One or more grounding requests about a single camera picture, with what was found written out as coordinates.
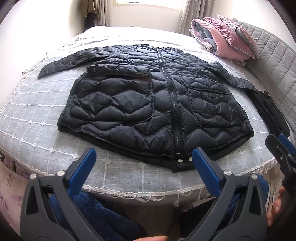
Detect black quilted puffer jacket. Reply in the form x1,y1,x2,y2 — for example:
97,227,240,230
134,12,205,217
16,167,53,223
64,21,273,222
39,45,255,172

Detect hanging dark clothes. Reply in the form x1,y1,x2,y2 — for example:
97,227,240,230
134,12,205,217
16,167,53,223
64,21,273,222
80,0,99,30

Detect person's right hand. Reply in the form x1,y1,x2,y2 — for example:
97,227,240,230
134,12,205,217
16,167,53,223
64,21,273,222
266,186,285,227

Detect person's left hand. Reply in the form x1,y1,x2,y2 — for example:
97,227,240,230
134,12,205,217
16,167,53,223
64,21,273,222
134,235,168,241

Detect folded black garment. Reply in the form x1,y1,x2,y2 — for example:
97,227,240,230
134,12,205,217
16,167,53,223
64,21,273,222
245,90,290,138

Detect blue fleece trousers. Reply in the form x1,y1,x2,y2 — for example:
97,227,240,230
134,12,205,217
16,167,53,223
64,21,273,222
48,174,270,241

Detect grey quilted headboard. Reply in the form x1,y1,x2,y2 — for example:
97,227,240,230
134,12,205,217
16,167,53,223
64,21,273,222
233,18,296,136

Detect pink grey velvet pillow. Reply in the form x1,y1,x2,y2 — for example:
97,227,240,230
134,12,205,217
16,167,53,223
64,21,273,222
203,15,259,60

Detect pink grey folded quilt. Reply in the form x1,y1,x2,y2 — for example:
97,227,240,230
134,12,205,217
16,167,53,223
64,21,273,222
189,19,248,66

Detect beige dotted curtain right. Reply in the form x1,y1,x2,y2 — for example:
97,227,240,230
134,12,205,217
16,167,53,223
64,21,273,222
177,0,214,35

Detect bright window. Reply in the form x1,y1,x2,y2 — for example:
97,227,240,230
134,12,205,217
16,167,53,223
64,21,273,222
115,0,186,11

